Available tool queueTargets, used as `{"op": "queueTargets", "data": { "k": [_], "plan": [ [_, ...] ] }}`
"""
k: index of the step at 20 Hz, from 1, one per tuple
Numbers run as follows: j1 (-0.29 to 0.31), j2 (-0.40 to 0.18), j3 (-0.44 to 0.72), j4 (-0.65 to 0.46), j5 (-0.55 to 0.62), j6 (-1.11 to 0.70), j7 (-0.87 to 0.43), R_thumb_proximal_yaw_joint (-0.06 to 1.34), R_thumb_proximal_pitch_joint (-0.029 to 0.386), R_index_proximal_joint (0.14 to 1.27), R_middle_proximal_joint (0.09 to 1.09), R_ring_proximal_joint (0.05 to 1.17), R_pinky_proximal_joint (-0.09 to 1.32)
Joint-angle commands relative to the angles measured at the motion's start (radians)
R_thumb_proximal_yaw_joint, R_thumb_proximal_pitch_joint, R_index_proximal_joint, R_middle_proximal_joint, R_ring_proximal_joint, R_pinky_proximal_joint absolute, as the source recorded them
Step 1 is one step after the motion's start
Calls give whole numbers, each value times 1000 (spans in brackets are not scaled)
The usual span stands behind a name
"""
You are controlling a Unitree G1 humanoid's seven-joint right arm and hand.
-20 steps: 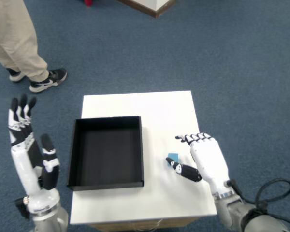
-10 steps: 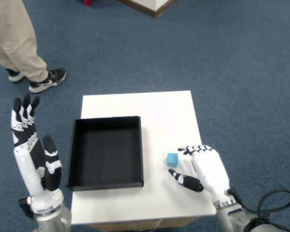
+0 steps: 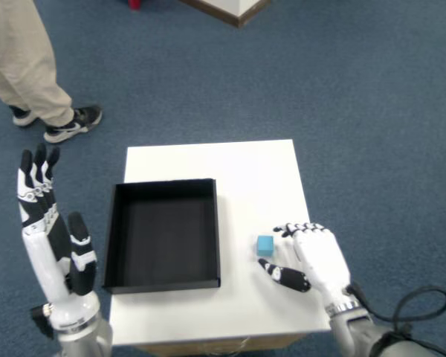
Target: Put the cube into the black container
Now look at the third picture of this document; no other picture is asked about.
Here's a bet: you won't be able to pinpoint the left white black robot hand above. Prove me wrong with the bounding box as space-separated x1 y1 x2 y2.
16 143 100 330

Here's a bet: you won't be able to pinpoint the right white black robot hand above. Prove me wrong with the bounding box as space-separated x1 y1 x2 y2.
258 221 361 315

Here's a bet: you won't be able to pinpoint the blue cube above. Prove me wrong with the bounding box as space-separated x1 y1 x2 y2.
256 234 275 257

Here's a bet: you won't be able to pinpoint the black open box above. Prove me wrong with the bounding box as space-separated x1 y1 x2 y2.
102 178 223 295

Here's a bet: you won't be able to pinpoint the black left wrist connector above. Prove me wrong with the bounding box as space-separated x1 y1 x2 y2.
30 303 56 340

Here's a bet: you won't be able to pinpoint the white square table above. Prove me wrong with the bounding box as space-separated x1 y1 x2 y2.
108 139 332 353

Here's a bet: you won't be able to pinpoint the black white sneaker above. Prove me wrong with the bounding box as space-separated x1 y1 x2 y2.
43 105 103 144
9 106 40 127

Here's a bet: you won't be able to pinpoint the beige trousers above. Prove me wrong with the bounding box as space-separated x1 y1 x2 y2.
0 0 75 127

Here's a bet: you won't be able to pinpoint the white furniture with wooden base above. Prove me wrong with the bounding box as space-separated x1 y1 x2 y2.
178 0 272 29

